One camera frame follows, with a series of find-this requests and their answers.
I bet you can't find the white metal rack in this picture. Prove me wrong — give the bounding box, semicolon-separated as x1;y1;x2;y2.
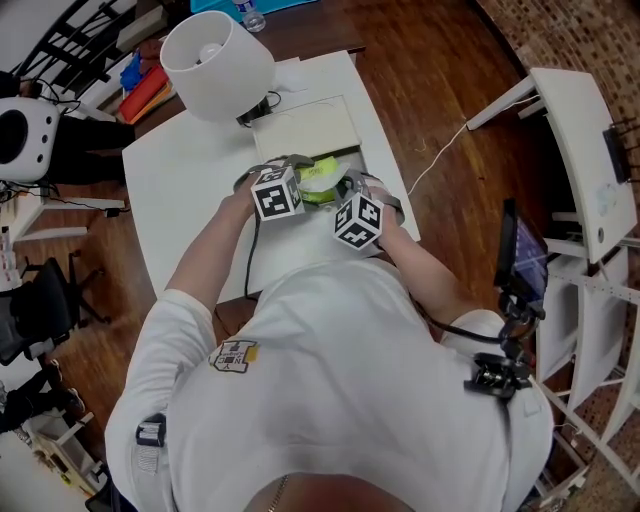
534;239;640;481

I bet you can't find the orange folder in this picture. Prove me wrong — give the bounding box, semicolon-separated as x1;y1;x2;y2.
130;84;176;126

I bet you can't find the black monitor screen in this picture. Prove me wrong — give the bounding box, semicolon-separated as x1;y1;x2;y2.
493;197;551;304

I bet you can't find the grey shoulder strap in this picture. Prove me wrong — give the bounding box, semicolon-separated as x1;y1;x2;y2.
133;412;169;476

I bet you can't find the white lamp shade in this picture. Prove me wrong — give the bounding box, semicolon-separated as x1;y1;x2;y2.
159;9;284;129

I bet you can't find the white side table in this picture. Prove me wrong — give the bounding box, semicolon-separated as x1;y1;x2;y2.
466;67;639;265

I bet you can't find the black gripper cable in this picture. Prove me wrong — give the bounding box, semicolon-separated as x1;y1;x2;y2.
243;214;264;301
409;294;506;346

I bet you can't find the yellow-green item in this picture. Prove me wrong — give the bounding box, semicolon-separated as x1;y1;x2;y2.
294;155;354;205

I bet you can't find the blue plastic bin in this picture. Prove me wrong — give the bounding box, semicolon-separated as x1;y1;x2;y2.
189;0;321;16

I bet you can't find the person's left forearm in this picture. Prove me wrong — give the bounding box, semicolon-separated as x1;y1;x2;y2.
164;187;259;306

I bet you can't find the beige flat box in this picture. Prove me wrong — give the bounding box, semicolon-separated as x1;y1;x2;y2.
115;4;169;54

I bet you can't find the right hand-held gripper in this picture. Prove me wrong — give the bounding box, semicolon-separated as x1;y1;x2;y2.
333;169;405;250

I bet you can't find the black metal railing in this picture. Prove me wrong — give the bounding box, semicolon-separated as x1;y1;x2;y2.
9;0;151;101

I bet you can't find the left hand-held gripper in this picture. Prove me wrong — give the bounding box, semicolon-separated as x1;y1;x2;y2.
232;154;316;222

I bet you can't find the person's white shirt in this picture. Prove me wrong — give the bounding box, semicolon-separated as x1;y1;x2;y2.
104;257;556;512

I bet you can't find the clear water bottle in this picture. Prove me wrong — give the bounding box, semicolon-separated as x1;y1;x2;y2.
232;0;267;34

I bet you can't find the black office chair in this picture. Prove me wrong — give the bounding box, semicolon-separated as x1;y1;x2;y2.
0;249;111;366

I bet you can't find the person's right forearm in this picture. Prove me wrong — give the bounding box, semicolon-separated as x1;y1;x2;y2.
377;224;484;326

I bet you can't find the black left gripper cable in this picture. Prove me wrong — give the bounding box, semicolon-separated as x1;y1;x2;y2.
243;214;264;301

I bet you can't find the black router box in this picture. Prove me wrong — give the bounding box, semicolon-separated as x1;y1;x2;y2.
602;117;640;185

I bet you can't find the metal chain necklace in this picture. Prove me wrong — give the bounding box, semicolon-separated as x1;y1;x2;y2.
267;474;291;512

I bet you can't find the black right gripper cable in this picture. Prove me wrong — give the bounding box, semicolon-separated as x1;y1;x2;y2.
409;294;506;346

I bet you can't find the blue cloth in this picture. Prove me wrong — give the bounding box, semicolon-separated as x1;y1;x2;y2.
119;49;146;92

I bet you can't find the white floor cable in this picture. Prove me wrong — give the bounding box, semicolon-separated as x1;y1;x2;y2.
407;97;544;196

